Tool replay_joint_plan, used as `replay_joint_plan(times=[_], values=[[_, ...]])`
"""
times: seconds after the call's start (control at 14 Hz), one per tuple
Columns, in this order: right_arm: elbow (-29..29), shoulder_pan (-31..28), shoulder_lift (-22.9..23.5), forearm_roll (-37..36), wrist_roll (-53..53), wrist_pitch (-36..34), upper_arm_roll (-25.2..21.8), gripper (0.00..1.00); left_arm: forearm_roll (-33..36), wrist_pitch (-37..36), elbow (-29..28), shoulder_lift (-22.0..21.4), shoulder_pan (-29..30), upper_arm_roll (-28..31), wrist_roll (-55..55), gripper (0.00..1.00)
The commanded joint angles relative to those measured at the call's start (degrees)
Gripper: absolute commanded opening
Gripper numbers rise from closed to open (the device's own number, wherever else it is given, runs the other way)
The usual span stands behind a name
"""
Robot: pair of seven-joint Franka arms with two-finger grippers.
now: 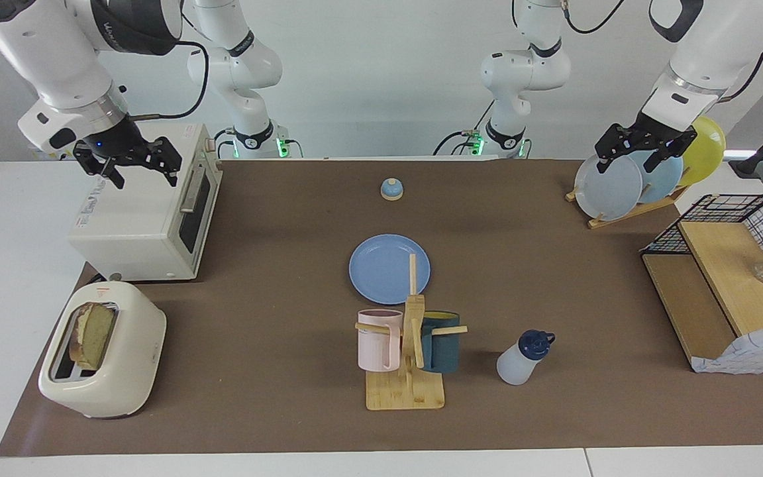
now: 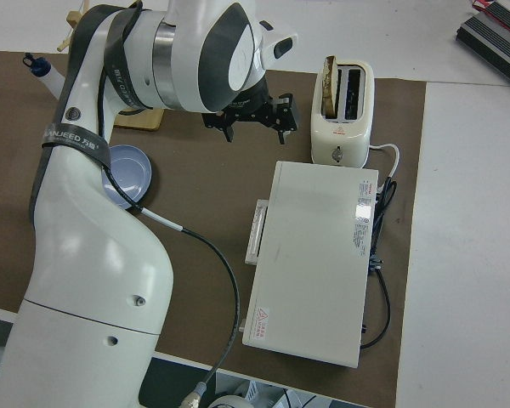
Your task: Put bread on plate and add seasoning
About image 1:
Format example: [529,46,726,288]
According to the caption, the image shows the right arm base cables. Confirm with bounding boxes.
[213,126,303,160]

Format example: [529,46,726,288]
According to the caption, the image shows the wooden plate rack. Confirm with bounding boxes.
[566,169,690,230]

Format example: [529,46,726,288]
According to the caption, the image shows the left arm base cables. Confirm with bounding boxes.
[433,99,495,156]

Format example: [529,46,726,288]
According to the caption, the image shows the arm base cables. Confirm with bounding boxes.
[433,99,495,156]
[213,126,303,160]

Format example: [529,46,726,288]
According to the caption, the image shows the grey plate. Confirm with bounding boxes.
[574,151,644,221]

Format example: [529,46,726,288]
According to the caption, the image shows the white patterned cloth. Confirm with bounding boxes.
[691,325,763,375]

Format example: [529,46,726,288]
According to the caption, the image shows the translucent seasoning bottle blue cap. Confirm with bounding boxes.
[496,330,556,386]

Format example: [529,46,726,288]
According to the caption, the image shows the dark teal mug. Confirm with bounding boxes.
[419,311,462,373]

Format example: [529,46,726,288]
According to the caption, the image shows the yellow plate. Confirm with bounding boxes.
[676,117,727,187]

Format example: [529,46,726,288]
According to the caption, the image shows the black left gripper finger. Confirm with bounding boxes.
[644,131,697,174]
[595,124,647,174]

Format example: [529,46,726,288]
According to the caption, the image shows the toasted bread slice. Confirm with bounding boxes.
[69,303,117,370]

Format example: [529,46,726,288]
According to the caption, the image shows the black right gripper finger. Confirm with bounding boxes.
[143,136,183,187]
[74,142,125,190]

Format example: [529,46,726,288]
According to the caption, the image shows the light blue plate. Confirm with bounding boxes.
[627,149,684,205]

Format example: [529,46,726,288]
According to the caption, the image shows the blue round plate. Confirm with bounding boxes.
[348,234,431,305]

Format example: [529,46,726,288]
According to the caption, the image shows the cream two-slot toaster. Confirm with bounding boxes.
[38,281,167,419]

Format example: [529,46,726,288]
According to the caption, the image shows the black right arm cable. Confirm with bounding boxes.
[131,41,211,123]

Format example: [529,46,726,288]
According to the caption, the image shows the brown table mat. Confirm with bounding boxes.
[0,158,763,458]

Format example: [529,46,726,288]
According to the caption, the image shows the wooden mug tree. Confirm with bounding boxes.
[355,254,469,411]

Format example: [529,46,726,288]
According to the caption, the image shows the wooden shelf with wire basket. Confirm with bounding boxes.
[640,194,763,375]

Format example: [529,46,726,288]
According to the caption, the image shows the white toaster oven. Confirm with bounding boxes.
[67,123,223,282]

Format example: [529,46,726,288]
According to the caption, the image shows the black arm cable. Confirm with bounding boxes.
[131,41,211,123]
[564,0,763,105]

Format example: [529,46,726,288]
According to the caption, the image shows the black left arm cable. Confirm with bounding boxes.
[564,0,763,105]

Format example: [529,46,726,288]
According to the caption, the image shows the pink mug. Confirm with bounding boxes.
[357,309,404,372]

